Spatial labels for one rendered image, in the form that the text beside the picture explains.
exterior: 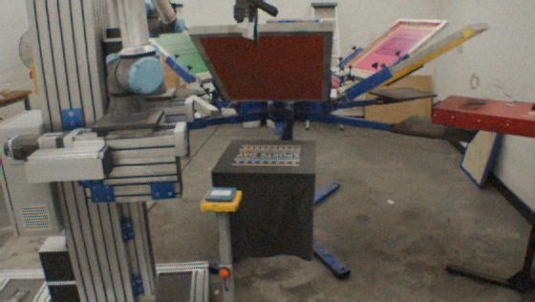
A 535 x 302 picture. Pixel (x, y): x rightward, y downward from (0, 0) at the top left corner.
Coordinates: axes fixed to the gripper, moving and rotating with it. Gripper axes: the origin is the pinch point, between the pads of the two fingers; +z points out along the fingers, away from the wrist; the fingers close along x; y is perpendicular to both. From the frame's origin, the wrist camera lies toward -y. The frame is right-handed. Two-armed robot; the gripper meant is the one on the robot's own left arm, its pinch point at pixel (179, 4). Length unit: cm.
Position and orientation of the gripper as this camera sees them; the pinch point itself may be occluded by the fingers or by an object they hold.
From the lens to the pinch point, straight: 256.8
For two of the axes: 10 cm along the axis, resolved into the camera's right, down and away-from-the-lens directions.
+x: 9.5, 2.0, -2.5
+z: 3.1, -3.0, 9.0
